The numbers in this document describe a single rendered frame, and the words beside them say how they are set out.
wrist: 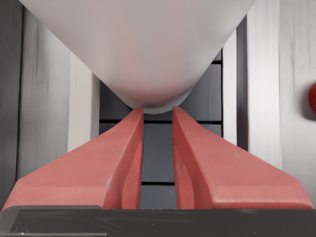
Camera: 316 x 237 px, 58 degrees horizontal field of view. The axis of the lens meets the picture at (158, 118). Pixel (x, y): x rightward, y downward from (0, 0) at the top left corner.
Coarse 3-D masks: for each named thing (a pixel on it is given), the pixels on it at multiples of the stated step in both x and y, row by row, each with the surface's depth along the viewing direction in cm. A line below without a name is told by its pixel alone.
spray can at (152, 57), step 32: (32, 0) 3; (64, 0) 3; (96, 0) 3; (128, 0) 3; (160, 0) 3; (192, 0) 3; (224, 0) 3; (64, 32) 4; (96, 32) 4; (128, 32) 4; (160, 32) 4; (192, 32) 4; (224, 32) 5; (96, 64) 6; (128, 64) 5; (160, 64) 5; (192, 64) 6; (128, 96) 10; (160, 96) 10
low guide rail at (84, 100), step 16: (80, 64) 15; (80, 80) 15; (96, 80) 16; (80, 96) 14; (96, 96) 16; (80, 112) 14; (96, 112) 16; (80, 128) 14; (96, 128) 16; (80, 144) 14
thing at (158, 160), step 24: (216, 72) 18; (192, 96) 18; (216, 96) 18; (120, 120) 18; (144, 120) 18; (168, 120) 18; (216, 120) 18; (144, 144) 18; (168, 144) 18; (144, 168) 18; (168, 168) 18; (144, 192) 18; (168, 192) 18
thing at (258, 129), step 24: (264, 0) 10; (240, 24) 11; (264, 24) 10; (240, 48) 11; (264, 48) 10; (240, 72) 11; (264, 72) 10; (240, 96) 10; (264, 96) 10; (240, 120) 10; (264, 120) 10; (240, 144) 10; (264, 144) 10
